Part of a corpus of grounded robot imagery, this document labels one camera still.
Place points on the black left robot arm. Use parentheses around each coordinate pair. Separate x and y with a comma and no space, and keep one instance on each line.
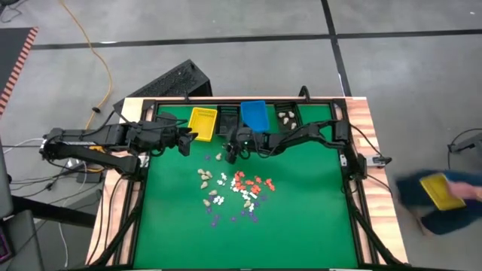
(113,135)

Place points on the person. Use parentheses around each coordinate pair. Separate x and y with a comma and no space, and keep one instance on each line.
(414,195)

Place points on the blue plastic basket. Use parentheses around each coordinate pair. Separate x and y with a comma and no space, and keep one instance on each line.
(255,116)

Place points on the small lit screen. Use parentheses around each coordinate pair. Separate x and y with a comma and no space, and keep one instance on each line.
(4,248)

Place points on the person's yellow basket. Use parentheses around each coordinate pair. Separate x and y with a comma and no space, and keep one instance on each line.
(440,192)

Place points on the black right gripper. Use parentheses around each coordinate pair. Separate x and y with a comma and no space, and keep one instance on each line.
(244,139)

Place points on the black orange-edged floor mat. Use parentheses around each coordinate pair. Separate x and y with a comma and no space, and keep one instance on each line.
(11,56)

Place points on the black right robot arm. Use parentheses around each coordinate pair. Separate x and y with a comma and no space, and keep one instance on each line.
(312,131)

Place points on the grey stand leg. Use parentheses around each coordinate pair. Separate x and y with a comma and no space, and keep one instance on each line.
(468,143)

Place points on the grey equipment cart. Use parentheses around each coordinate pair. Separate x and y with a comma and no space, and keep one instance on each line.
(26,241)

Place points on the black perforated case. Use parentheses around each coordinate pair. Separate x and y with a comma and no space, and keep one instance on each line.
(169,83)

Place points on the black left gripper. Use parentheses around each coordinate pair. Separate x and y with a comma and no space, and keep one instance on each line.
(165,135)

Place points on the yellow plastic basket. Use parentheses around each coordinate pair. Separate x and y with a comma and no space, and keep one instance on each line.
(202,124)

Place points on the black plastic basket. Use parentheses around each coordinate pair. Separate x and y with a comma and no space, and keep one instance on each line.
(228,120)
(297,109)

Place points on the black floor beam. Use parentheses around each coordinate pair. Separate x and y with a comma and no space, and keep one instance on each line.
(56,212)

